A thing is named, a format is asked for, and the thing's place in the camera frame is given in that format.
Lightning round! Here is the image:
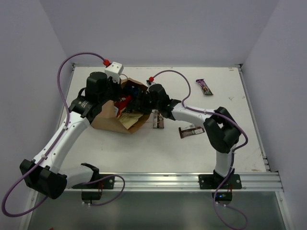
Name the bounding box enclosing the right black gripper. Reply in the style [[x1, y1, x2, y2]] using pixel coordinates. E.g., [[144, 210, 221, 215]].
[[127, 89, 161, 114]]

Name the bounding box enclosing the brown M&M's packet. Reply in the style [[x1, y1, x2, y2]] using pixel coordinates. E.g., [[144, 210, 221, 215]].
[[178, 125, 205, 139], [153, 110, 164, 129]]

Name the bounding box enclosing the brown paper bag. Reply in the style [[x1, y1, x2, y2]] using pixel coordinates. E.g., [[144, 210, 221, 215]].
[[91, 77, 153, 134]]

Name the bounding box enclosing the purple candy packet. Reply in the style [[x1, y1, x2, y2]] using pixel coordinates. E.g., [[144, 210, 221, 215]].
[[196, 79, 213, 96]]

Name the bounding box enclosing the red snack packet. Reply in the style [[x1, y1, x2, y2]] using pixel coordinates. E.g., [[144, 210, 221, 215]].
[[114, 95, 131, 117]]

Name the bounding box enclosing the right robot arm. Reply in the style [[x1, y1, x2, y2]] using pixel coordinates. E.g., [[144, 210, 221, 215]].
[[130, 84, 242, 188]]

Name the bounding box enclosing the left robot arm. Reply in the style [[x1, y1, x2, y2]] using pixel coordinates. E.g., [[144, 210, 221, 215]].
[[20, 70, 121, 199]]

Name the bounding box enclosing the blue snack bag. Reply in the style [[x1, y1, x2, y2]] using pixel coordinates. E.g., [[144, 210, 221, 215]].
[[123, 86, 139, 97]]

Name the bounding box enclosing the cream snack packet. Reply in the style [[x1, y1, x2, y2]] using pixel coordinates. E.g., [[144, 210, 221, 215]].
[[118, 112, 143, 129]]

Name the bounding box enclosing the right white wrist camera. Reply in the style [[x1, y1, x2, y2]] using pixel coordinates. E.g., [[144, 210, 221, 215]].
[[146, 77, 155, 88]]

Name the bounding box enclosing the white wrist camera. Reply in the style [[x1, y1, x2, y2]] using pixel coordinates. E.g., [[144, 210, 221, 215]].
[[103, 59, 124, 84], [146, 77, 155, 88]]

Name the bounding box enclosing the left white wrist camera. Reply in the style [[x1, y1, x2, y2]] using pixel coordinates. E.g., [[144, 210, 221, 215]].
[[103, 59, 124, 84]]

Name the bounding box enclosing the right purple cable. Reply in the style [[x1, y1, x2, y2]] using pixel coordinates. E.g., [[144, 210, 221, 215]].
[[153, 69, 248, 230]]

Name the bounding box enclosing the purple cable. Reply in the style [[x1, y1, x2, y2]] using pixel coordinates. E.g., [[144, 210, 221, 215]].
[[1, 51, 110, 216], [153, 69, 248, 230]]

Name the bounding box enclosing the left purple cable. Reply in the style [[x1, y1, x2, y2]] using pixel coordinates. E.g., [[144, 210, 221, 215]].
[[1, 51, 110, 216]]

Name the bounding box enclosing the aluminium mounting rail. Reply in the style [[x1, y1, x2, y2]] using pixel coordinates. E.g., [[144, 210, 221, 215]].
[[31, 172, 281, 192]]

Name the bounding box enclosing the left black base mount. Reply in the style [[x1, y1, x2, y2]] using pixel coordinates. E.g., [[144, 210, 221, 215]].
[[72, 174, 115, 203]]

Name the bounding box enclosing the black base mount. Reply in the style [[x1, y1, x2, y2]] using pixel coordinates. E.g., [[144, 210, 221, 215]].
[[198, 173, 242, 205], [72, 174, 115, 203]]

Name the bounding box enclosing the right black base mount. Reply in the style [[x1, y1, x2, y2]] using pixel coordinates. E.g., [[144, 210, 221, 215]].
[[198, 173, 242, 205]]

